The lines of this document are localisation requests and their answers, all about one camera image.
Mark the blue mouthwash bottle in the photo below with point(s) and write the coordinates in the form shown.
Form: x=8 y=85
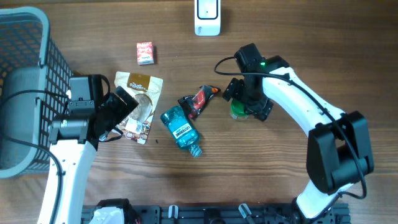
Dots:
x=185 y=135

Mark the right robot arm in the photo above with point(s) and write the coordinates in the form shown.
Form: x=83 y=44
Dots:
x=339 y=153

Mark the white barcode scanner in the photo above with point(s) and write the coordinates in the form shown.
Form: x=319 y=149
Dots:
x=207 y=17

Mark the brown white snack pouch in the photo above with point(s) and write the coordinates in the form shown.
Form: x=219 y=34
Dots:
x=146 y=90

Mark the green lid jar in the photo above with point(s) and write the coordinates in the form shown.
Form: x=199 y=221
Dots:
x=237 y=110

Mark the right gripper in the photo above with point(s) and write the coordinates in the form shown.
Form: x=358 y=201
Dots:
x=261 y=109

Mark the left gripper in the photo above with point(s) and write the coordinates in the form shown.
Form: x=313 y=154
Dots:
x=123 y=111

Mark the grey plastic mesh basket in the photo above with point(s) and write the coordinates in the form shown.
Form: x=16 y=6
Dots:
x=35 y=78

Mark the black red snack packet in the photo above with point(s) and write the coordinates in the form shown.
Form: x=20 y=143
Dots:
x=193 y=105

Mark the small red white carton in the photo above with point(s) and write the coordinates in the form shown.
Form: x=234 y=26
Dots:
x=145 y=53

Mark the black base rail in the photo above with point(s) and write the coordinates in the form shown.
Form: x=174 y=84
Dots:
x=261 y=214

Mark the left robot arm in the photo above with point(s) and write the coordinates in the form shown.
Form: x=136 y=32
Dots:
x=74 y=138

